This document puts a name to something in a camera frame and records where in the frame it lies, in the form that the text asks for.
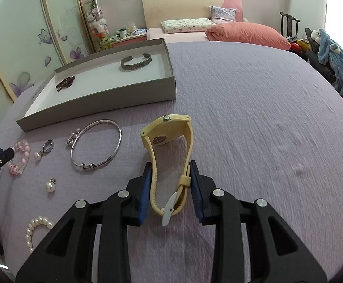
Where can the dark grey cloth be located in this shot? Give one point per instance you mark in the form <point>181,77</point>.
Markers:
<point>316,56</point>

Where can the patterned white pillow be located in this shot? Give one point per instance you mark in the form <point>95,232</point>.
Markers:
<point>186,26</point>

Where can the white plush toy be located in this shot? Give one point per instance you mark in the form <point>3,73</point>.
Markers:
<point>315,34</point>

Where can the clear tube of plush toys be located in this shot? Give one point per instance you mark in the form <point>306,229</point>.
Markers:
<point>97,20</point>

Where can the folded coral quilt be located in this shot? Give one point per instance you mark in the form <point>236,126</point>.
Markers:
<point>248,34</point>

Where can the dark wooden chair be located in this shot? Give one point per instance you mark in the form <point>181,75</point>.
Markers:
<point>289,25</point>

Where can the yellow green plush toy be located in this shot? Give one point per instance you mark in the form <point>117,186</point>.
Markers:
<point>105,44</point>

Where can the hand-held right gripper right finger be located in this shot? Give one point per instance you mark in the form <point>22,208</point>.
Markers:
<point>195,196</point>

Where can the pearl pendant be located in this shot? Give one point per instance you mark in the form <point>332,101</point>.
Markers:
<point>37,156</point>
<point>50,186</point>

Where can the pink and white nightstand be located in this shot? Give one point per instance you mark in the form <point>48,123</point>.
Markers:
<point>130,39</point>

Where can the pearl and bead charm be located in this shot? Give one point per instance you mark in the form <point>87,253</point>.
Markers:
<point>71,140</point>

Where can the blue plush robe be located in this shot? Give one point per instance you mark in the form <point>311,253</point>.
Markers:
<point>335,56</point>

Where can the cream and pink headboard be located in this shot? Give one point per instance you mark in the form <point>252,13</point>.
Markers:
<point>183,6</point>

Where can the yellow wrist watch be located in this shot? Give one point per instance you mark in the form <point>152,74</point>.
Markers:
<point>159,124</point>

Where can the bed with pink sheet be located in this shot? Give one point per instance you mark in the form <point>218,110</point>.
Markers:
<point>174,37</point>

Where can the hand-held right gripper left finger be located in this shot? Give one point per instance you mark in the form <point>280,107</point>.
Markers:
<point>144,196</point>

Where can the small lilac printed pillow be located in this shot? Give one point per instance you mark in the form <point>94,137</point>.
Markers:
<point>221,14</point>

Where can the white jewellery tray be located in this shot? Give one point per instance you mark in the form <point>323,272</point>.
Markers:
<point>100,82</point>

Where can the thin silver bangle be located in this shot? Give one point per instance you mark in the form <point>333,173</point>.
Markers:
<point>85,166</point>

